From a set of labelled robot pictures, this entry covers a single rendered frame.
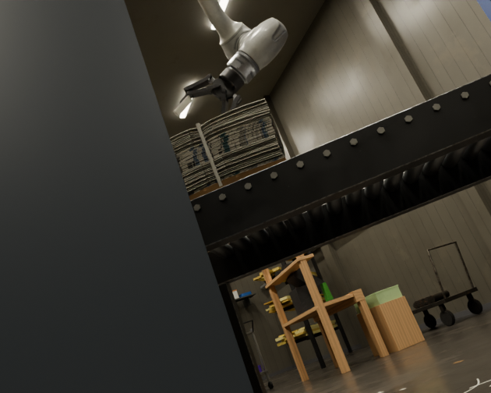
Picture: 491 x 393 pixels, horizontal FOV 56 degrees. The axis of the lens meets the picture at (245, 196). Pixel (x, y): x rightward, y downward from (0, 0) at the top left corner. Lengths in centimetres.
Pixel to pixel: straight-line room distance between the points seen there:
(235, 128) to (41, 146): 83
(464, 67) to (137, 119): 720
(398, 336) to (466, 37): 424
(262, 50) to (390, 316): 490
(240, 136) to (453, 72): 661
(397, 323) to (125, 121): 568
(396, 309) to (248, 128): 503
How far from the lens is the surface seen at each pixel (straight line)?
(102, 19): 60
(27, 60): 55
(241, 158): 122
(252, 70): 146
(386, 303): 605
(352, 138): 109
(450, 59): 776
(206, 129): 128
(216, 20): 160
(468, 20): 761
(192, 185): 123
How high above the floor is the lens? 40
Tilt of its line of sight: 19 degrees up
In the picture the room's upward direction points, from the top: 21 degrees counter-clockwise
